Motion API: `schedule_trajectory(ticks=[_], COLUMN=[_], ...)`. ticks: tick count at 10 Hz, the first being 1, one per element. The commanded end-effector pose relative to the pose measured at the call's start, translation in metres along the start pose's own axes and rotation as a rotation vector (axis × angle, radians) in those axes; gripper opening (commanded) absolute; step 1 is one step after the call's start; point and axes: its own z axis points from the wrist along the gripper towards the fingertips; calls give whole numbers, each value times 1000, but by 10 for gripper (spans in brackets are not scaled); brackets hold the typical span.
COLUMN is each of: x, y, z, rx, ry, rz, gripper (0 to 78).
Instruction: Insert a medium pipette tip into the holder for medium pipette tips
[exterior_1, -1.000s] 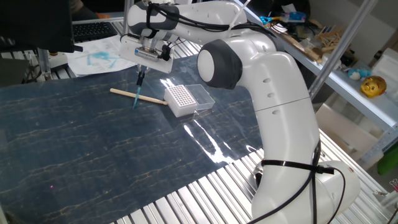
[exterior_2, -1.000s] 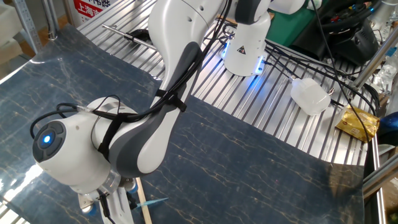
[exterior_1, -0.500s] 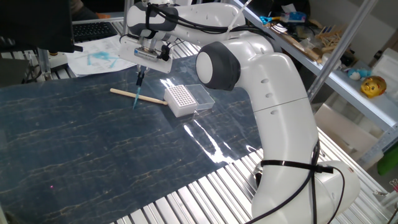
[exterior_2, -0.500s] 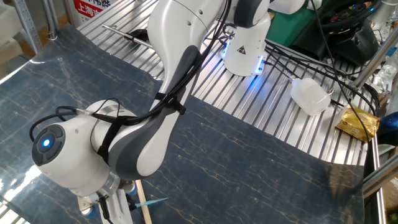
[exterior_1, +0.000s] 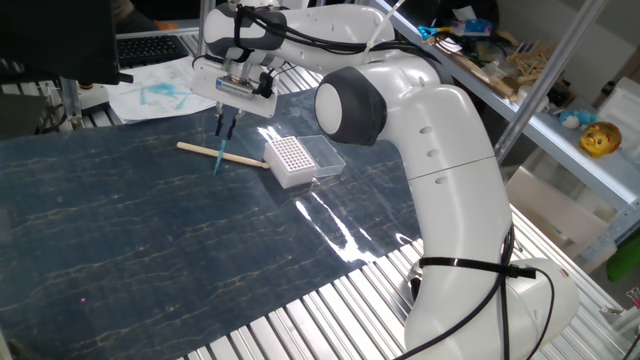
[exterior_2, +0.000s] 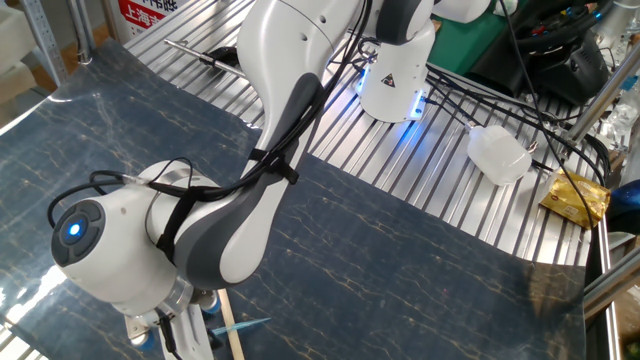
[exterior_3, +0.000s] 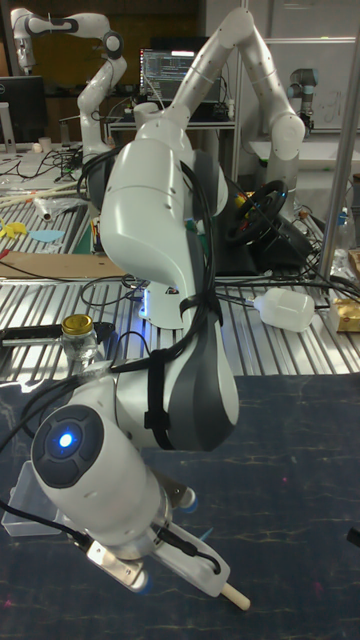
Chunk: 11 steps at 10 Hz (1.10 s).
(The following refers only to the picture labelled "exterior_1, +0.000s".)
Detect grey shelf board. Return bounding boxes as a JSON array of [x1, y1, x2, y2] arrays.
[[372, 0, 640, 211]]

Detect blue white toy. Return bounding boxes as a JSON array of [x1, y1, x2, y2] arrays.
[[558, 108, 599, 130]]

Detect beige cardboard box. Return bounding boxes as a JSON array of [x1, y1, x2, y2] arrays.
[[504, 165, 617, 251]]

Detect blue pipette tip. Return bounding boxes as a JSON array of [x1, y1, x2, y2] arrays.
[[213, 139, 228, 177]]

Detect wooden craft stick pile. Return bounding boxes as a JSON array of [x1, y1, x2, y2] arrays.
[[434, 29, 546, 99]]

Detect green plastic object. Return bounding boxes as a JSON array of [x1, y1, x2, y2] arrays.
[[607, 229, 640, 284]]

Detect monitor stand pole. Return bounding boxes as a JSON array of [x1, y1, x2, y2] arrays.
[[59, 77, 84, 126]]

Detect dark marble pattern mat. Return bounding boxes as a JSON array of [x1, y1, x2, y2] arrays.
[[0, 87, 424, 360]]

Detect aluminium frame post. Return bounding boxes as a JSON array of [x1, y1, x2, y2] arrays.
[[493, 0, 610, 162]]

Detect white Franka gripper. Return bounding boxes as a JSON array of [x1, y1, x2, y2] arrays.
[[190, 57, 279, 141]]

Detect clear plastic container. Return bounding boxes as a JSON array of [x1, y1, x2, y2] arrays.
[[297, 134, 347, 179]]

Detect black keyboard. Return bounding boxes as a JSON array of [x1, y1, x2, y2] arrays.
[[115, 33, 191, 69]]

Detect white storage box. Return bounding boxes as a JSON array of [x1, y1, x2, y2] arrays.
[[597, 77, 640, 166]]

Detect white pipette tip holder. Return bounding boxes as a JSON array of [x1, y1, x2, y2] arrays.
[[262, 135, 319, 190]]

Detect black monitor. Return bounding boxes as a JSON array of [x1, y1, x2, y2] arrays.
[[0, 0, 135, 86]]

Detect printed paper sheets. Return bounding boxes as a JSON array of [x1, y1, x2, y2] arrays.
[[103, 55, 219, 125]]

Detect gold piggy bank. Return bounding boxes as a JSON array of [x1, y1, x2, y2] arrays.
[[579, 121, 623, 159]]

